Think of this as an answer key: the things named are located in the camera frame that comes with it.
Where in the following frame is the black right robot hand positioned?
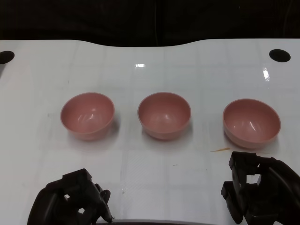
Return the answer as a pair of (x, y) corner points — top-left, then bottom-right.
(220, 151), (300, 225)

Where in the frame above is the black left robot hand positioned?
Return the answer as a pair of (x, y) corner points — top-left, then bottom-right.
(27, 168), (115, 225)

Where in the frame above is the pink plastic bowl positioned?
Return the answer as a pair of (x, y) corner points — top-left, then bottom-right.
(222, 98), (281, 150)
(60, 92), (115, 141)
(137, 91), (192, 141)

